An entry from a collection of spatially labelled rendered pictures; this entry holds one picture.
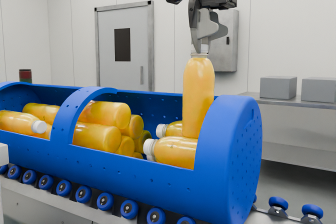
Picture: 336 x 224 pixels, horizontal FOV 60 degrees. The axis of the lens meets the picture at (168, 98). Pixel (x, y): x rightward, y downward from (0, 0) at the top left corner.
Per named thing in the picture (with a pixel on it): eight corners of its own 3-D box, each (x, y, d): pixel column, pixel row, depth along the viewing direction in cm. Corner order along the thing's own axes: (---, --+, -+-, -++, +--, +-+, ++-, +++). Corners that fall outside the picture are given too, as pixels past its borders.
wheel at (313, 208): (323, 213, 64) (323, 205, 66) (301, 208, 67) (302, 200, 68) (322, 222, 67) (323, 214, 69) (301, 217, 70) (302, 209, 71)
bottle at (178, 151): (230, 183, 61) (155, 167, 70) (238, 152, 64) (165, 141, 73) (222, 171, 55) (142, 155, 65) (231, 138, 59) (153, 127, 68)
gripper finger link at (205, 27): (214, 50, 58) (217, 4, 58) (187, 51, 61) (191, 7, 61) (219, 53, 61) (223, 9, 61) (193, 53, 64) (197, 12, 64)
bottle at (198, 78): (218, 134, 68) (221, 53, 66) (201, 140, 63) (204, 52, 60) (193, 129, 73) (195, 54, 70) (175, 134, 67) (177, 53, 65)
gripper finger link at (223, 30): (226, 53, 64) (224, 10, 62) (201, 54, 67) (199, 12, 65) (231, 51, 67) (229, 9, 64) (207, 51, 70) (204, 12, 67)
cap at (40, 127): (29, 129, 88) (33, 130, 87) (35, 118, 90) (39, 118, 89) (39, 134, 91) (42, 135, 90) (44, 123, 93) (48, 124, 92)
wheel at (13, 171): (20, 166, 90) (25, 168, 92) (12, 162, 92) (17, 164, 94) (11, 179, 88) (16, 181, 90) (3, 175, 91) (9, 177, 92)
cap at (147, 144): (155, 158, 69) (149, 157, 70) (161, 144, 71) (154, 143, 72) (148, 152, 66) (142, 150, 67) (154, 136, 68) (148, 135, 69)
